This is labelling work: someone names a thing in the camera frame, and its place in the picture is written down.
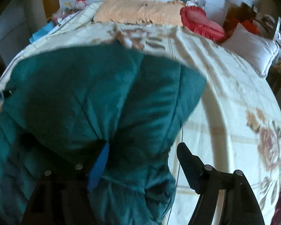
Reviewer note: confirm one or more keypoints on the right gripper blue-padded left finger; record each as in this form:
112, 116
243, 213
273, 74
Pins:
61, 195

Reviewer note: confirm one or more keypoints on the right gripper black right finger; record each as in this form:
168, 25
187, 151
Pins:
240, 205

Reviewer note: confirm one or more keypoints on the dark green quilted jacket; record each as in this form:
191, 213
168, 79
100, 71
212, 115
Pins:
67, 99

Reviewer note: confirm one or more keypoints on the cream floral bed blanket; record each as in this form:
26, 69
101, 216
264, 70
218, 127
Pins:
236, 124

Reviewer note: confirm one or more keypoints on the white pillow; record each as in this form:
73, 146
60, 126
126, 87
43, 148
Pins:
258, 51

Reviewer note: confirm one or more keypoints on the grey wardrobe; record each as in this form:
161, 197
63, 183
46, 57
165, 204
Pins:
19, 20

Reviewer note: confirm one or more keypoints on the wooden chair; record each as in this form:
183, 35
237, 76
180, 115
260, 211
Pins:
270, 29

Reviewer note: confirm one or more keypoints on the red bag on chair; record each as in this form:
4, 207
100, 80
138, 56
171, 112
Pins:
230, 25

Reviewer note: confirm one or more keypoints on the red ruffled cushion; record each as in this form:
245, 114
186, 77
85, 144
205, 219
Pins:
195, 19

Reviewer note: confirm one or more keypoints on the santa plush toy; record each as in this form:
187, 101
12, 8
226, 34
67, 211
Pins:
80, 4

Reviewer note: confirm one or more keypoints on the orange fringed pillow cover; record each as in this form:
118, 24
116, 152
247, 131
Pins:
140, 12

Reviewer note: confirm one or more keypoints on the framed photo on wall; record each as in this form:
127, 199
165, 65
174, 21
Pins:
197, 3

